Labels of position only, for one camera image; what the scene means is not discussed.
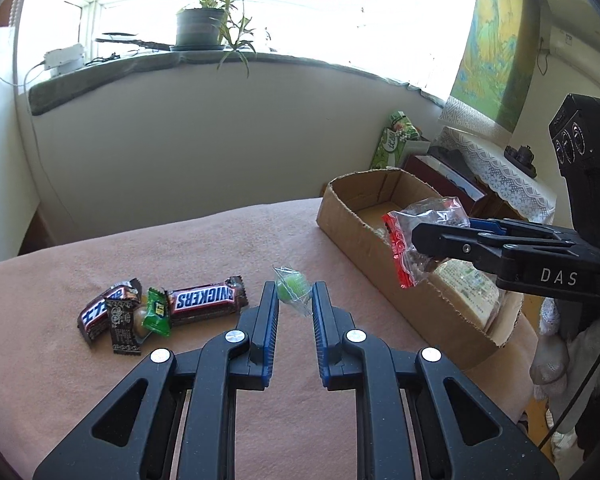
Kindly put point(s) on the packaged sliced bread loaf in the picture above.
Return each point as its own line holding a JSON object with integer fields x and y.
{"x": 473, "y": 292}

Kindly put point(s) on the green small snack packet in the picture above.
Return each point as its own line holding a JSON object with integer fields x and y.
{"x": 157, "y": 316}

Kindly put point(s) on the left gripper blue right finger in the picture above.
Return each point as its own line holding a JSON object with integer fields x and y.
{"x": 336, "y": 367}

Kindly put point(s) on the brown cardboard box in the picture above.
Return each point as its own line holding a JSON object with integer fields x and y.
{"x": 371, "y": 216}

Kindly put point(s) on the white lace tablecloth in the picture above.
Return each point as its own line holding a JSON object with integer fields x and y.
{"x": 531, "y": 198}

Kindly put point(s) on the potted spider plant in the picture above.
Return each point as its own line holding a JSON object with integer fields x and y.
{"x": 215, "y": 25}

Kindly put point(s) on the dark brown snack packet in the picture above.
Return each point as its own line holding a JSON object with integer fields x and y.
{"x": 121, "y": 326}

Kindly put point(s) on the white power adapter box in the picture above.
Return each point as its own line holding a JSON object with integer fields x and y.
{"x": 63, "y": 61}

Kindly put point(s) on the landscape painting scroll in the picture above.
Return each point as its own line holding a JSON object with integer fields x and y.
{"x": 497, "y": 66}

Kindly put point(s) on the dark teapot ornament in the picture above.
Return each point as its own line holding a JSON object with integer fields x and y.
{"x": 522, "y": 158}

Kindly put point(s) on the white air conditioner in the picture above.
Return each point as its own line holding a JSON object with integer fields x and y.
{"x": 569, "y": 47}

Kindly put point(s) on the red clear bag brown pastry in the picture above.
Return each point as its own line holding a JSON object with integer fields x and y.
{"x": 407, "y": 229}

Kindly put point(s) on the green jelly candy clear wrapper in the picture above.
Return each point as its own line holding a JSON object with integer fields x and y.
{"x": 293, "y": 289}

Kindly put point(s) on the chinese Snickers bar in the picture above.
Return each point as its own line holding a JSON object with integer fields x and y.
{"x": 93, "y": 318}

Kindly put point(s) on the dark red shoe box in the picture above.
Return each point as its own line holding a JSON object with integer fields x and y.
{"x": 448, "y": 182}

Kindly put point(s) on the green paper bag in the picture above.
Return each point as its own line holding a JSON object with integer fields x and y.
{"x": 398, "y": 142}

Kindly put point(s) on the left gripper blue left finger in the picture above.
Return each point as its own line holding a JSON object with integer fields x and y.
{"x": 255, "y": 366}

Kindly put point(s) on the blue Snickers bar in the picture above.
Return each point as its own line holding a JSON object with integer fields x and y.
{"x": 198, "y": 303}

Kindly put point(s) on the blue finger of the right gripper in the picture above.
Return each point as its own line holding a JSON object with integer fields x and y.
{"x": 456, "y": 242}
{"x": 487, "y": 226}

